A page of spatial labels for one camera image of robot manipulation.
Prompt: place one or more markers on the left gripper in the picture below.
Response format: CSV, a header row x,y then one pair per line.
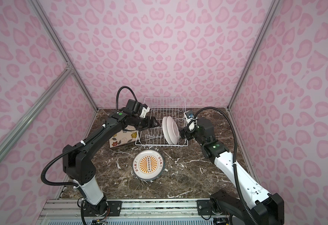
x,y
147,122

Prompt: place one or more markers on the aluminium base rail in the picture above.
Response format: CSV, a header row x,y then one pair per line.
x,y
175,211

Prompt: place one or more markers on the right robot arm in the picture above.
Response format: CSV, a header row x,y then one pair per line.
x,y
254,205

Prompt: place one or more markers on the aluminium corner post left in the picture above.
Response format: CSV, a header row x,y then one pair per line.
x,y
44,19

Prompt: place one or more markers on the aluminium frame strut left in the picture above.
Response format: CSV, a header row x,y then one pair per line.
x,y
24,123

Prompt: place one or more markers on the white wire dish rack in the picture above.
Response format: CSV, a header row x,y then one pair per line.
x,y
161,107

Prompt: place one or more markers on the aluminium corner post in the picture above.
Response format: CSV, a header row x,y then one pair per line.
x,y
44,19
268,20

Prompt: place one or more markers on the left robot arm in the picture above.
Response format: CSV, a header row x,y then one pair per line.
x,y
77,161

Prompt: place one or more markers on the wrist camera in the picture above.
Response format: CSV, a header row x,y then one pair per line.
x,y
190,120
144,111

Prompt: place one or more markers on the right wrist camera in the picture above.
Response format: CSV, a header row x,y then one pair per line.
x,y
190,120

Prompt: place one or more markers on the aluminium corner post right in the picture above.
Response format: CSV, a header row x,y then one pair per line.
x,y
268,20

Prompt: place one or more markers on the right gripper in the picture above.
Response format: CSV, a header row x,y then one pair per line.
x,y
186,133

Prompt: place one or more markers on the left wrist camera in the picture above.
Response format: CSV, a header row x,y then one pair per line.
x,y
144,111

